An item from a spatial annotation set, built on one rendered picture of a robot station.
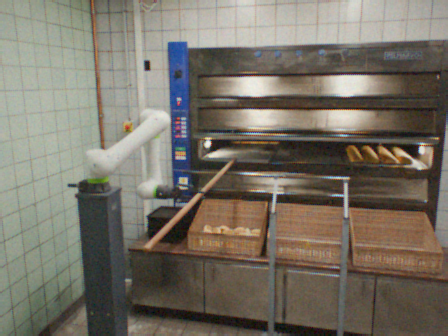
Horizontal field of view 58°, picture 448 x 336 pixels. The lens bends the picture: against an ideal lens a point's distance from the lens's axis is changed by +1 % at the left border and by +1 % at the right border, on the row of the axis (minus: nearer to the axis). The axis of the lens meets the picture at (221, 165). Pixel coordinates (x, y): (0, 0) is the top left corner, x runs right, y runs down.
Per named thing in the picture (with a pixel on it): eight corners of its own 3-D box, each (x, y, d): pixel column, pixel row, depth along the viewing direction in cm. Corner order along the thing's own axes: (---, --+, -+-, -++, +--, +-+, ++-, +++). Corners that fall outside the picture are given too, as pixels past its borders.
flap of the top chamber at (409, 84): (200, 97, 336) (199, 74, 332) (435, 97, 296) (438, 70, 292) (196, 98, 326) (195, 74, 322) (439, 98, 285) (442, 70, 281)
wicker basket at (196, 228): (203, 228, 352) (203, 197, 346) (268, 232, 340) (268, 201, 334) (187, 250, 305) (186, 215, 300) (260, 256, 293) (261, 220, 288)
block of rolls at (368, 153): (345, 150, 385) (345, 144, 384) (399, 151, 374) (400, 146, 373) (350, 162, 327) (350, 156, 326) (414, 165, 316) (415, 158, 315)
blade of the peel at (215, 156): (267, 162, 329) (267, 159, 328) (203, 160, 342) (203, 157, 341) (272, 154, 363) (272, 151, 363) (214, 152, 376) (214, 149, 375)
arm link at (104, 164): (90, 165, 213) (166, 106, 230) (83, 160, 227) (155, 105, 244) (105, 183, 219) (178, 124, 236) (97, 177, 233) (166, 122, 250)
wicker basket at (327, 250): (272, 233, 337) (273, 202, 332) (343, 239, 325) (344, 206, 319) (265, 258, 291) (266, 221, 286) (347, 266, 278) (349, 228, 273)
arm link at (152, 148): (138, 139, 249) (155, 139, 246) (146, 136, 260) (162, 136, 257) (143, 195, 257) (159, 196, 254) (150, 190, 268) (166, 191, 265)
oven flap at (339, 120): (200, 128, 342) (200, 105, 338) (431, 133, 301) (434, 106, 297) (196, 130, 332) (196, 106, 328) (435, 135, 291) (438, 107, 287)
